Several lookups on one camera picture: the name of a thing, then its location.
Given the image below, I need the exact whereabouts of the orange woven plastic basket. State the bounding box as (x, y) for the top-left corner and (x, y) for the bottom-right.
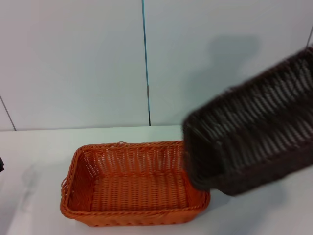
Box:
(59, 140), (211, 221)

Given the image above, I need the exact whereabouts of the dark brown woven plastic basket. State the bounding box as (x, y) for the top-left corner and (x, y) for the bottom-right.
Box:
(181, 46), (313, 197)

